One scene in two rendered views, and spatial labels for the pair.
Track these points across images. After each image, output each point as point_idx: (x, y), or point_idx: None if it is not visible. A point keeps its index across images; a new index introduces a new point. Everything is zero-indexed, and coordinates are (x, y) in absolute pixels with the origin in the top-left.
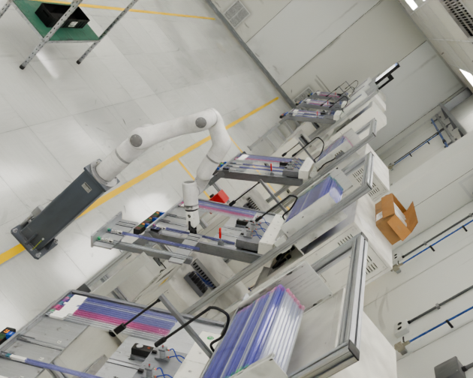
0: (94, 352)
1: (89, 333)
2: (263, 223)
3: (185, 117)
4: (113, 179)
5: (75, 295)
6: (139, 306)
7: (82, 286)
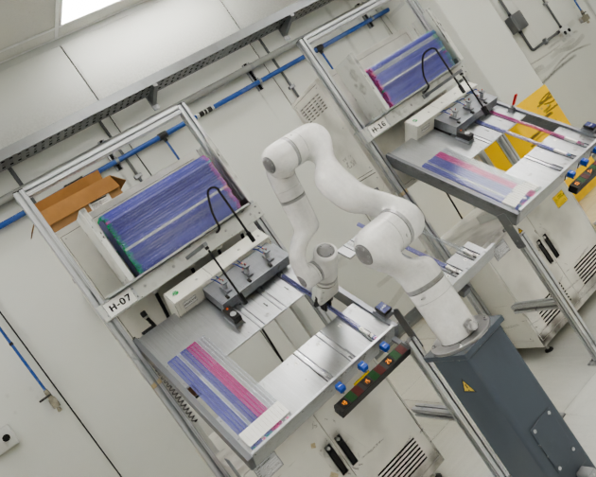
0: (466, 443)
1: (473, 457)
2: (213, 291)
3: (332, 149)
4: (438, 343)
5: (514, 205)
6: (452, 182)
7: (505, 217)
